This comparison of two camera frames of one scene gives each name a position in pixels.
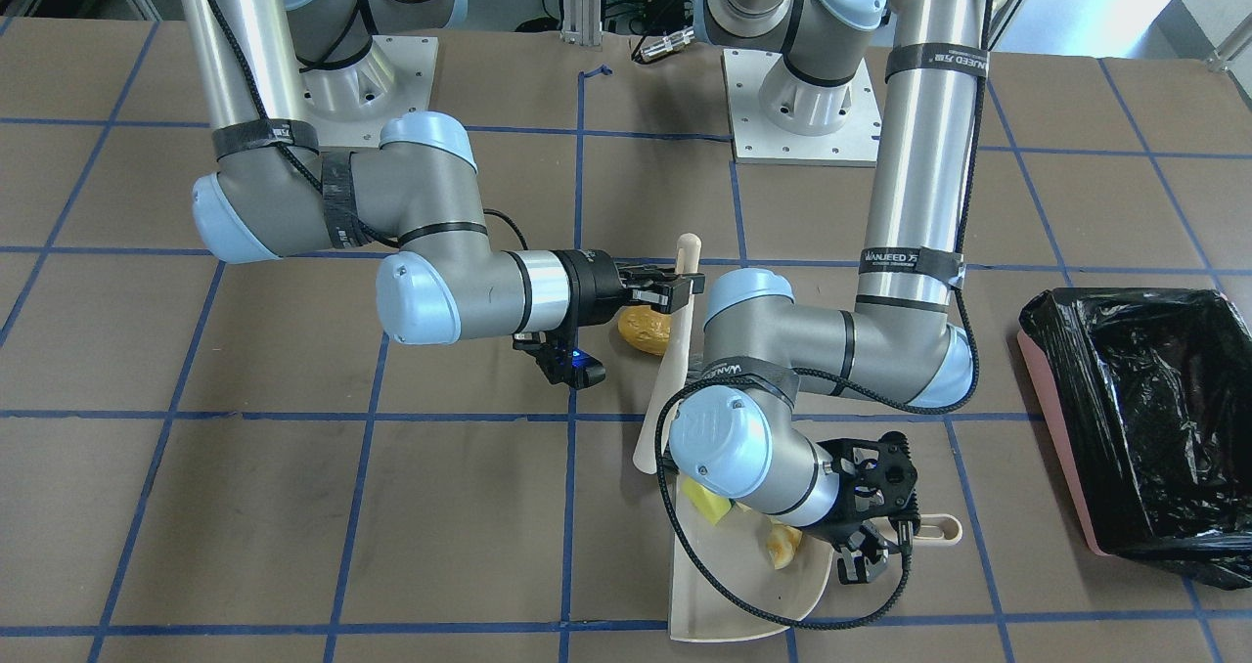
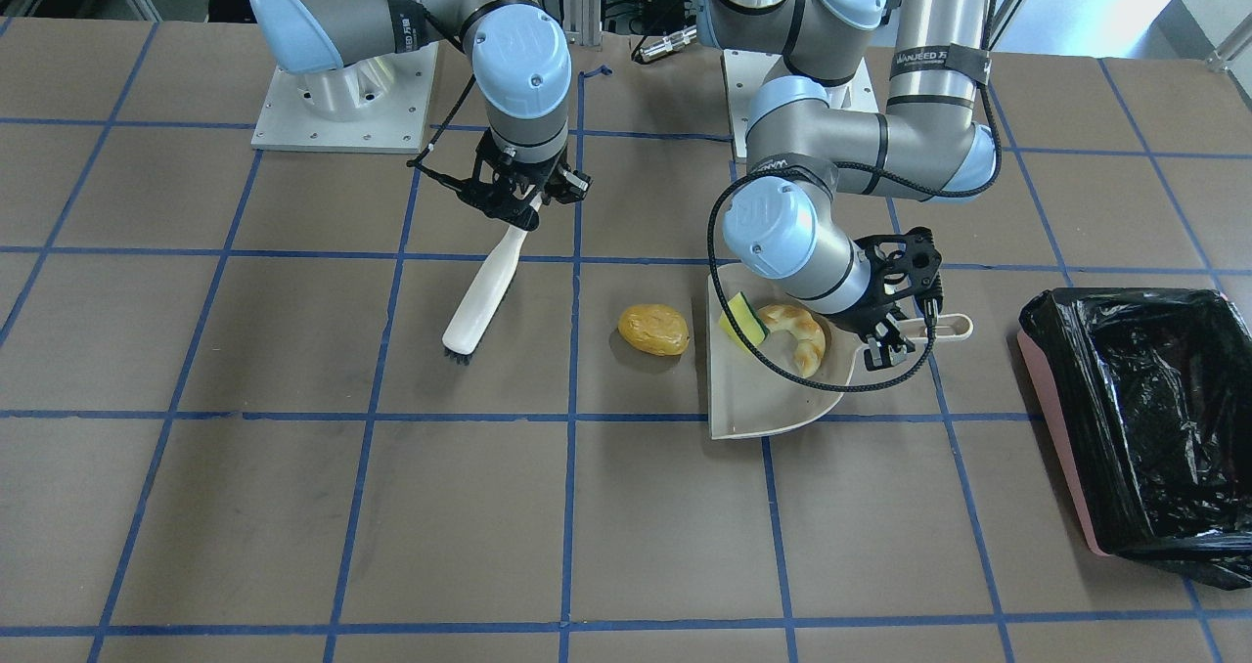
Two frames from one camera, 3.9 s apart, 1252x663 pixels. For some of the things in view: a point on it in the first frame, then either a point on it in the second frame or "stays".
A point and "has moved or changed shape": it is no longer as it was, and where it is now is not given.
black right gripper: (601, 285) -> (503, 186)
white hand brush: (670, 389) has moved or changed shape
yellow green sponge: (711, 505) has moved or changed shape
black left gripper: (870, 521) -> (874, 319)
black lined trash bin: (1151, 390) stays
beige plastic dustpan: (735, 553) has moved or changed shape
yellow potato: (647, 329) stays
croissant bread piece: (782, 541) has moved or changed shape
